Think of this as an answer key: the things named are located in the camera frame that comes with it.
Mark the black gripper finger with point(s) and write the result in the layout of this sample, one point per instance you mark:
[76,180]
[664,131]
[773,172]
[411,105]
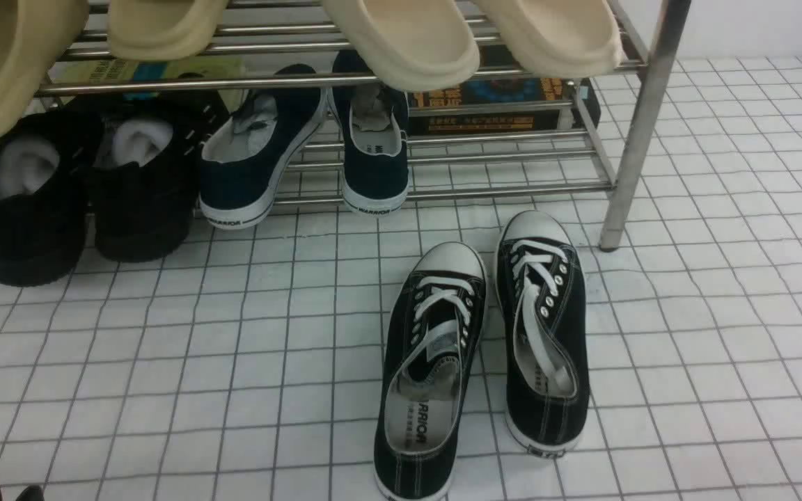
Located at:
[31,493]

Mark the navy canvas sneaker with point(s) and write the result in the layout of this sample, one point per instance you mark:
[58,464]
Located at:
[242,163]
[373,121]

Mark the navy canvas sneaker right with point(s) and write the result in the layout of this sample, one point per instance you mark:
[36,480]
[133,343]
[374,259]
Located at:
[373,121]

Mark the navy canvas sneaker left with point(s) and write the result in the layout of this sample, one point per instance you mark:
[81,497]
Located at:
[242,163]

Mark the black canvas lace-up sneaker left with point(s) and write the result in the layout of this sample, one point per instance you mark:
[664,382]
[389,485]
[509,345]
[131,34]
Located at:
[433,333]

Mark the black knit sneaker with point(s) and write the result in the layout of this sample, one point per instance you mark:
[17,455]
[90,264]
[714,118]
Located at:
[144,183]
[43,200]

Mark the black canvas lace-up sneaker right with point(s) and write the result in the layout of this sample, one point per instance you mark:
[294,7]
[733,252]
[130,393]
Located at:
[541,294]

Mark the black canvas lace-up sneaker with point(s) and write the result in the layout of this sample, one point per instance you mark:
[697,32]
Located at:
[541,294]
[433,333]

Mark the black orange box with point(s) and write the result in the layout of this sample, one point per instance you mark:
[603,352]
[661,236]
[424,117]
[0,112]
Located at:
[517,104]

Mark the beige slipper far right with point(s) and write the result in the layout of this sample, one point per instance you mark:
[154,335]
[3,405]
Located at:
[565,39]

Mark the beige slipper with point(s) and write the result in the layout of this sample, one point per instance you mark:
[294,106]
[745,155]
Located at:
[565,39]
[161,30]
[412,46]
[33,35]

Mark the beige slipper far left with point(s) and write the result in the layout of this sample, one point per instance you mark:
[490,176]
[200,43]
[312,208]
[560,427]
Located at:
[33,35]

